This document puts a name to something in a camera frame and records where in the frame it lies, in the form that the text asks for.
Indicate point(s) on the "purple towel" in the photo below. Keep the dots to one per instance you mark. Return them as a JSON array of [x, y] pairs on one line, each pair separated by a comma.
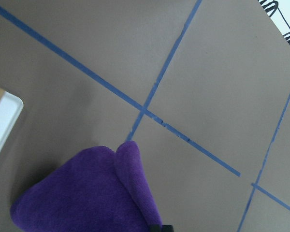
[[98, 190]]

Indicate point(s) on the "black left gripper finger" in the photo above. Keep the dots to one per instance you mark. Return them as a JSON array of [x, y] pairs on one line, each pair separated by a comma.
[[162, 227]]

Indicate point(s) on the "broken blue tape line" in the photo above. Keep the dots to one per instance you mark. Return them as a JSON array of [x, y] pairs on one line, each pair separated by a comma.
[[142, 108]]

